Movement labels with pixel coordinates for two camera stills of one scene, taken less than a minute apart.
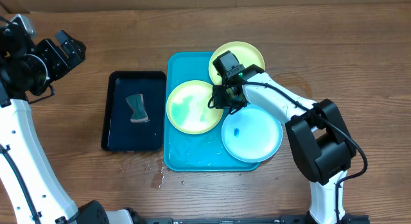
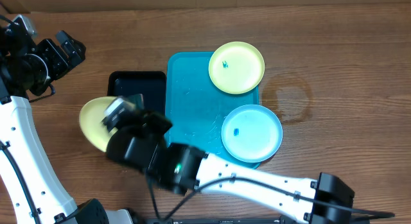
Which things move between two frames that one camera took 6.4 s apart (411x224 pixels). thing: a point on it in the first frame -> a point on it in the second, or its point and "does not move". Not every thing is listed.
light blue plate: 252,133 does not move
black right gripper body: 227,100 -> 156,120
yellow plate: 187,110 -> 90,117
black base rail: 239,220 does not move
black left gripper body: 56,61 does not move
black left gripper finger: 74,49 does not move
